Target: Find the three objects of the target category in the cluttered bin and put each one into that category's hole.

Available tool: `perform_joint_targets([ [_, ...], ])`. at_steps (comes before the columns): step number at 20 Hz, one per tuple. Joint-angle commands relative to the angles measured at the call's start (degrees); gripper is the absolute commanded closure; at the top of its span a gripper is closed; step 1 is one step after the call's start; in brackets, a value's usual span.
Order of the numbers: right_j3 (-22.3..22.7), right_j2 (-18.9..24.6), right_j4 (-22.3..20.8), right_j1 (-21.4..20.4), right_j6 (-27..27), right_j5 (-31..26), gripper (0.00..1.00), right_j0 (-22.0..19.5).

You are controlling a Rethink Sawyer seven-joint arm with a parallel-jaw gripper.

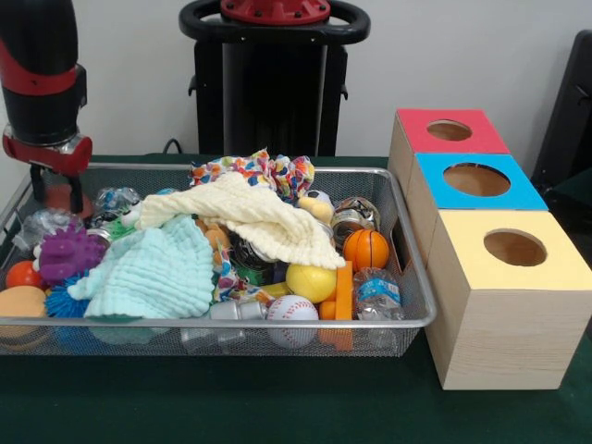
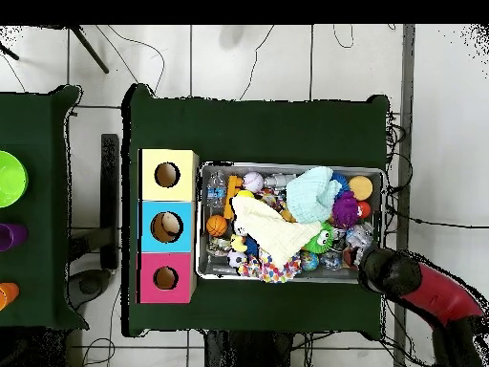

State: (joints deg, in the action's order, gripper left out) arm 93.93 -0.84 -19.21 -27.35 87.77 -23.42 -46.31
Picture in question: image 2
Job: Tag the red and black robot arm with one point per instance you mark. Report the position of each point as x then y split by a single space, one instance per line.
439 294

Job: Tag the orange plastic cup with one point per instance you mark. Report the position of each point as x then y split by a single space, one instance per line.
7 296

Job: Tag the mint waffle cloth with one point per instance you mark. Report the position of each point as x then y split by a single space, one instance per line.
311 195

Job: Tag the white toy baseball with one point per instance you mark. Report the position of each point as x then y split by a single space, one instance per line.
253 182

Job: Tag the dark green side tablecloth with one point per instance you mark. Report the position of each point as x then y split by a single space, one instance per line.
34 126

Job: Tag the small clear water bottle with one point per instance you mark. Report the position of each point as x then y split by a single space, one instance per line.
216 189

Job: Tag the cream waffle cloth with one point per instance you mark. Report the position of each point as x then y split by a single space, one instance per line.
271 229

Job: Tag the silver mesh bin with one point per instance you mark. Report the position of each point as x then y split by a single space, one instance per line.
214 267

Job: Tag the purple spiky rubber toy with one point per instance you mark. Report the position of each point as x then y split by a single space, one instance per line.
344 210

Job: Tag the purple plastic cup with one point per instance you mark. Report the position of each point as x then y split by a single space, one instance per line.
11 237

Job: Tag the black tripod leg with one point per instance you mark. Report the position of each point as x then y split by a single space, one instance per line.
89 49

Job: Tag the yellow ball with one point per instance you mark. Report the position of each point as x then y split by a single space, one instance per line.
245 194

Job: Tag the wooden box with three holes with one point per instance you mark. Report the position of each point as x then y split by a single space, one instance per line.
168 225

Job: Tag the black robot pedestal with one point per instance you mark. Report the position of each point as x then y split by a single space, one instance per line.
248 351

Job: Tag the bright green bowl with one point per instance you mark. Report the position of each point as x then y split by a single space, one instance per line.
10 179

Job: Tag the orange toy basketball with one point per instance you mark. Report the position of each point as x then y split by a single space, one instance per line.
217 226

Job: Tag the colourful patterned cloth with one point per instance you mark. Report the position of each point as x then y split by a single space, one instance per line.
267 271

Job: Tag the clear plastic bottle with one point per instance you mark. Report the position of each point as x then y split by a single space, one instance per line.
359 236

